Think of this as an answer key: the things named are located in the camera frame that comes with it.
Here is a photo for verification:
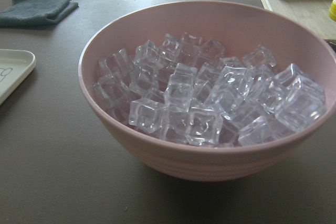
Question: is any cream serving tray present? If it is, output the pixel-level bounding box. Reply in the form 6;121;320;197
1;49;36;104

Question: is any pink bowl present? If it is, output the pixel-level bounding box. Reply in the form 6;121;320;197
78;1;335;182

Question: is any clear ice cubes pile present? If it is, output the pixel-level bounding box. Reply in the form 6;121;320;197
92;33;326;147

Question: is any grey folded cloth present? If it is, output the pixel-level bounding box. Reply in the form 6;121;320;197
1;0;79;27

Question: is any wooden cutting board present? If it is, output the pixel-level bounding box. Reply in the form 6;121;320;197
261;0;335;40

